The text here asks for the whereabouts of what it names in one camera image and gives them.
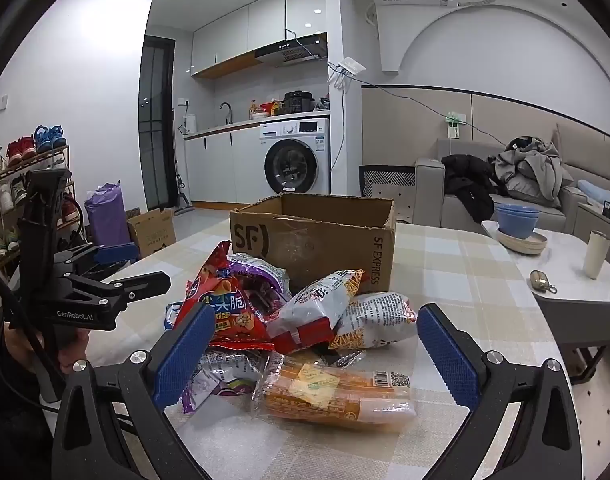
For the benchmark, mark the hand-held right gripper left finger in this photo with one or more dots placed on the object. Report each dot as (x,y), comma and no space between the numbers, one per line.
(185,355)

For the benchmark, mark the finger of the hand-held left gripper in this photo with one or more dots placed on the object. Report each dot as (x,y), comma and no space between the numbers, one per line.
(116,253)
(140,284)

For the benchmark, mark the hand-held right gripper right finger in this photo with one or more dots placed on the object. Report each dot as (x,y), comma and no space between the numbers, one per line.
(450,355)

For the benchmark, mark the silver purple snack packet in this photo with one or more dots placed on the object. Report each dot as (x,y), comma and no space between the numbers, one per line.
(220,375)

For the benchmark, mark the blue white snack packet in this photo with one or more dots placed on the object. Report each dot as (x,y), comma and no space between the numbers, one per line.
(174,316)

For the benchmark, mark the red chip bag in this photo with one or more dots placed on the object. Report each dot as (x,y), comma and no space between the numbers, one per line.
(220,305)

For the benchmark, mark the white noodle snack packet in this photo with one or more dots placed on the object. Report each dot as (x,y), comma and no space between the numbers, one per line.
(380,320)
(320,295)

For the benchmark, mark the purple snack bag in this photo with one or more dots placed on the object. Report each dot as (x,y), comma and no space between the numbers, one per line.
(257,272)

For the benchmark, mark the clear orange cracker packet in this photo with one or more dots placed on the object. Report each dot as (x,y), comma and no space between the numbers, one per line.
(335,395)

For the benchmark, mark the large cardboard box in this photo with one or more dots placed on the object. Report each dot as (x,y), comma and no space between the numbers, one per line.
(325,245)

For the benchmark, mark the person's left hand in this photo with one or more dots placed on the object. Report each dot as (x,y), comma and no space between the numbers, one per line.
(20,350)

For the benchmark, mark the purple plastic bag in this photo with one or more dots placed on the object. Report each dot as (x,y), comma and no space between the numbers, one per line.
(107,215)

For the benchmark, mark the small cardboard box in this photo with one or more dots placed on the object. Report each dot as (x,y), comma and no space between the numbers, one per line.
(152,235)

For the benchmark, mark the wooden shoe rack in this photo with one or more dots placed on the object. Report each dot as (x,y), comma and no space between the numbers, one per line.
(15,195)

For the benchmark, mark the grey mop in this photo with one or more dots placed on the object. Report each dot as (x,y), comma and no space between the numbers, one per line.
(181,195)

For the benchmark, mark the pair of red sneakers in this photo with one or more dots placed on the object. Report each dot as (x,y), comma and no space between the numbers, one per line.
(21,150)

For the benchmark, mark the pair of blue sneakers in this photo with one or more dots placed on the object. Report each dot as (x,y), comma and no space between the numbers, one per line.
(50,137)

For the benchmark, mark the dark glass door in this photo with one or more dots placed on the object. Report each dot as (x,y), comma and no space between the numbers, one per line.
(155,125)

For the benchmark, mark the beige plate stack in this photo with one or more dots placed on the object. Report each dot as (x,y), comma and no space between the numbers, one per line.
(530,245)

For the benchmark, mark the white counter cabinets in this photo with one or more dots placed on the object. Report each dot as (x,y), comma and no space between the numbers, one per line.
(220,165)

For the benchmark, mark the white coffee table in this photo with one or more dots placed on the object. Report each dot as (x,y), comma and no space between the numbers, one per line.
(565,265)

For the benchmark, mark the white kettle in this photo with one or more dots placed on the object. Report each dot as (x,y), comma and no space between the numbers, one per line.
(190,124)

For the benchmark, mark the white dotted rug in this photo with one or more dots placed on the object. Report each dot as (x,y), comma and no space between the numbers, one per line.
(600,410)

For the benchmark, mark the grey sofa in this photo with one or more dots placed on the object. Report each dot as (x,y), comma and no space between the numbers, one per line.
(430,185)

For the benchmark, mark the black jacket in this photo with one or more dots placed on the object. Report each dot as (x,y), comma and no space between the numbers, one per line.
(472,185)

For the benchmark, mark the cream tumbler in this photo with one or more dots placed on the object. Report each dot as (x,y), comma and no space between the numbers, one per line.
(596,257)

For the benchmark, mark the dark kitchen faucet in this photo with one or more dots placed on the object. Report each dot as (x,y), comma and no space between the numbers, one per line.
(228,110)

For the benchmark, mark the white washing machine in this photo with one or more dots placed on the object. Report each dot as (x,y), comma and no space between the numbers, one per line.
(295,160)

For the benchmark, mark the grey clothes pile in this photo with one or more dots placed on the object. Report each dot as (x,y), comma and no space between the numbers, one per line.
(535,170)

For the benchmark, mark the counter food packages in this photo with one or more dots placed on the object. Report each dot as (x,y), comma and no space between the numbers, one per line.
(267,109)

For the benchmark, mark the light blue cloth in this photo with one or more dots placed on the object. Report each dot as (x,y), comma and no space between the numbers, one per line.
(597,190)

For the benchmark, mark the black rice cooker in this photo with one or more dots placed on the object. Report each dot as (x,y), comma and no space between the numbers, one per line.
(299,102)

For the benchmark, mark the steel range hood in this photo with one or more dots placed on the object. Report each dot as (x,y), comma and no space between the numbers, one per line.
(292,52)

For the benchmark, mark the white power strip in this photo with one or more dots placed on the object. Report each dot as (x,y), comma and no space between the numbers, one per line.
(350,66)

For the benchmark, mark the white light switch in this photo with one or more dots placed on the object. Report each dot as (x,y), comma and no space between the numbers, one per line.
(3,102)

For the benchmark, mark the white wall socket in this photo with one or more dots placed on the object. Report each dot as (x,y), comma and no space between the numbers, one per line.
(456,127)

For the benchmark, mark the white wall cabinets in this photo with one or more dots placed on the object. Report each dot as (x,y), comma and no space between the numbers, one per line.
(245,30)

